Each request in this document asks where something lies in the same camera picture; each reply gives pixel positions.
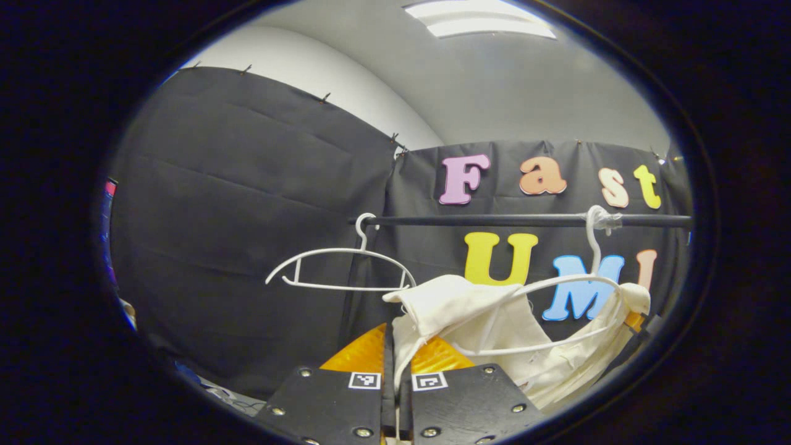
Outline black backdrop cloth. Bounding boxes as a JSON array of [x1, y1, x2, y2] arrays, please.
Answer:
[[108, 65, 693, 402]]

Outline white hanger with taped hook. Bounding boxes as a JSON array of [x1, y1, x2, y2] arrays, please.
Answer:
[[448, 205, 625, 358]]

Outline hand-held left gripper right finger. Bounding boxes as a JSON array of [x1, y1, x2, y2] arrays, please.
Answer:
[[399, 336, 546, 445]]

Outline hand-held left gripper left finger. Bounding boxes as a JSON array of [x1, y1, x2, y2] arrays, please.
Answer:
[[255, 321, 397, 445]]

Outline large ceiling light panel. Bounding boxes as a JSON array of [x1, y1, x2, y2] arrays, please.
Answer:
[[404, 0, 557, 39]]

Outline white plastic hanger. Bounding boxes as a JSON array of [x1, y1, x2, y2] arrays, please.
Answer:
[[266, 213, 418, 292]]

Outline black clothes rail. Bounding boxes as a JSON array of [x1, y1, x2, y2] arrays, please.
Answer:
[[348, 213, 693, 229]]

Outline cream long-sleeved shirt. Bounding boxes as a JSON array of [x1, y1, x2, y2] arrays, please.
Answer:
[[382, 274, 651, 415]]

